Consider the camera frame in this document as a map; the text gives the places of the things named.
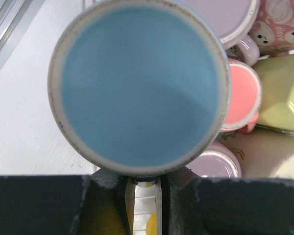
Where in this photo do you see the pale yellow mug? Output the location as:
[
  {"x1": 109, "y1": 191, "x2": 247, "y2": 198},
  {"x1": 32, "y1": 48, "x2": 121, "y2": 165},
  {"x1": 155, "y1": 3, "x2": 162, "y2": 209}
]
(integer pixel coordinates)
[{"x1": 253, "y1": 54, "x2": 294, "y2": 132}]

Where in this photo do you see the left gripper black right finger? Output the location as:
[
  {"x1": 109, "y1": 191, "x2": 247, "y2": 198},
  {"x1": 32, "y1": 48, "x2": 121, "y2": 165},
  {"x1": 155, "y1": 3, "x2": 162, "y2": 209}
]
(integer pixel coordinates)
[{"x1": 157, "y1": 168, "x2": 294, "y2": 235}]

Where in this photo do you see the pink mug white inside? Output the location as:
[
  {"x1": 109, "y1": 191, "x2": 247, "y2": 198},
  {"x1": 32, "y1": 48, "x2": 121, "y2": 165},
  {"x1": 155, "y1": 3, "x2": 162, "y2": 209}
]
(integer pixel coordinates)
[{"x1": 221, "y1": 59, "x2": 262, "y2": 133}]

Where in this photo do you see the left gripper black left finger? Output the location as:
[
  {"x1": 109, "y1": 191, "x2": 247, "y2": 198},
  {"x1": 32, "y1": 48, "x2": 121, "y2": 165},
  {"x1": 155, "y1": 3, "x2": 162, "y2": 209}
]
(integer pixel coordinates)
[{"x1": 0, "y1": 169, "x2": 135, "y2": 235}]

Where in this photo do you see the lavender mug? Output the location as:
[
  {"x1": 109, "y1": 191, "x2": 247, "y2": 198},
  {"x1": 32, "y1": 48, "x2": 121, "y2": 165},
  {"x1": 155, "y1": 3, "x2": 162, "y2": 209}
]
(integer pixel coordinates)
[{"x1": 182, "y1": 0, "x2": 260, "y2": 66}]

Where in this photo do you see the yellow glass cup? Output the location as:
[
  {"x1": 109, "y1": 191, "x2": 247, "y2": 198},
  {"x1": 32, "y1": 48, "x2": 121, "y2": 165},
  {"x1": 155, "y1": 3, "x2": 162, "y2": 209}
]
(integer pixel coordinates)
[{"x1": 145, "y1": 212, "x2": 157, "y2": 235}]

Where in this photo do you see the clear acrylic dish rack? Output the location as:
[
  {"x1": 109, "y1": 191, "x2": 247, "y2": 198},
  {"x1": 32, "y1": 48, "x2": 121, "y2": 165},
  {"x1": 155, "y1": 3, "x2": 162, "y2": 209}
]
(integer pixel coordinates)
[{"x1": 133, "y1": 184, "x2": 156, "y2": 235}]

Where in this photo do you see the pink patterned mug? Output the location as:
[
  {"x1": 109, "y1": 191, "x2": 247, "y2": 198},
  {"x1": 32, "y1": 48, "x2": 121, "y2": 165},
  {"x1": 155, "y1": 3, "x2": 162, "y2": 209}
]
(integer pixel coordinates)
[{"x1": 248, "y1": 0, "x2": 294, "y2": 56}]

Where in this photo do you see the mauve purple mug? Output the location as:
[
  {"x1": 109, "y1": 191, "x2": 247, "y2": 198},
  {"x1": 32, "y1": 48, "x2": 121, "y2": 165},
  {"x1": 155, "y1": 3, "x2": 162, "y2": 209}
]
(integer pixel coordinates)
[{"x1": 186, "y1": 141, "x2": 242, "y2": 178}]

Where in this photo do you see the green-inside patterned mug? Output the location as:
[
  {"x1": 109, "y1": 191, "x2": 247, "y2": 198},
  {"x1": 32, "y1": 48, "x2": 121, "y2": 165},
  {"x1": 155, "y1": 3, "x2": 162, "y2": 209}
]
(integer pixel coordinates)
[{"x1": 218, "y1": 129, "x2": 294, "y2": 179}]

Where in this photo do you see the light blue mug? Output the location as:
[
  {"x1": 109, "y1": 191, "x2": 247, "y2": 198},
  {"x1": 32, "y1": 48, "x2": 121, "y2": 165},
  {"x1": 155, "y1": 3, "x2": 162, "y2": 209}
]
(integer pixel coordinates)
[{"x1": 48, "y1": 0, "x2": 231, "y2": 177}]

